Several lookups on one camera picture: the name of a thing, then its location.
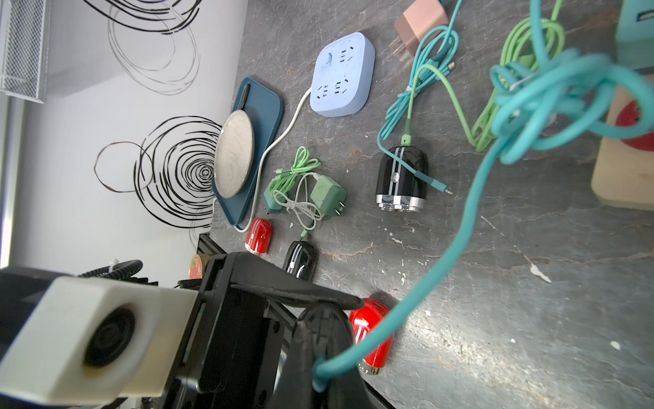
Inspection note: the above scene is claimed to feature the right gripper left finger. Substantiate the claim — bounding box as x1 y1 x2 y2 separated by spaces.
267 303 326 409

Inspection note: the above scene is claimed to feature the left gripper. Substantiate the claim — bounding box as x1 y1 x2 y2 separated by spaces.
157 251 366 409

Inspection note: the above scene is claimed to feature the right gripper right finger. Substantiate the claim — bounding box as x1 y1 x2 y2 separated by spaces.
316 303 373 408

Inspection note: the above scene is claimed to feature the white charging cable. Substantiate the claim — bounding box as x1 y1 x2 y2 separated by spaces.
270 171 328 232

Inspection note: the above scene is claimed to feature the light green charger white cable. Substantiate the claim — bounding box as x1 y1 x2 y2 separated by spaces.
309 175 349 220

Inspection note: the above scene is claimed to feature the teal cable pink charger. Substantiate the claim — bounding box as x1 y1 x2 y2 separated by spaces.
376 1 463 194

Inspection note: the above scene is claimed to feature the teal charging cable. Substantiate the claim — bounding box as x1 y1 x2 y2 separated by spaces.
311 0 654 394

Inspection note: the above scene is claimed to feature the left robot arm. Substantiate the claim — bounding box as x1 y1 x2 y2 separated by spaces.
1 252 372 408

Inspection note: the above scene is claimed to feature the red round tin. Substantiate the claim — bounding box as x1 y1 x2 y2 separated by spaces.
188 254 211 279

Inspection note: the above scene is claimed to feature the round grey plate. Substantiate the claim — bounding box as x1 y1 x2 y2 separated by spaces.
214 110 255 199

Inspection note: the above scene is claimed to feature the teal plastic tray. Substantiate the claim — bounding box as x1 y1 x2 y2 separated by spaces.
211 77 284 226

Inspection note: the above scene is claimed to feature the blue power strip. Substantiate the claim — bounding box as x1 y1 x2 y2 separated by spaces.
310 32 376 118

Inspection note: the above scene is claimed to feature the beige power strip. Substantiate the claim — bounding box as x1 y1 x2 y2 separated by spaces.
590 71 654 211

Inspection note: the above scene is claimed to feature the teal charger on beige strip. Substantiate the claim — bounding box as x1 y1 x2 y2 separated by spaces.
615 0 654 74

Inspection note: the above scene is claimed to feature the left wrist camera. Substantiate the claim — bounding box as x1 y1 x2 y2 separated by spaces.
1 277 198 406

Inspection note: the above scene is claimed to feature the white power cord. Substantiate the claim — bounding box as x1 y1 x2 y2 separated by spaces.
232 86 313 234

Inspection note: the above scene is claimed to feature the white wire wall shelf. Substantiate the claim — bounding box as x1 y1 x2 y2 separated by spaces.
1 0 51 103

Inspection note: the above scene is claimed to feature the green cable middle shaver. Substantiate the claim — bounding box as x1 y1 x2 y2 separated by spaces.
399 0 567 153

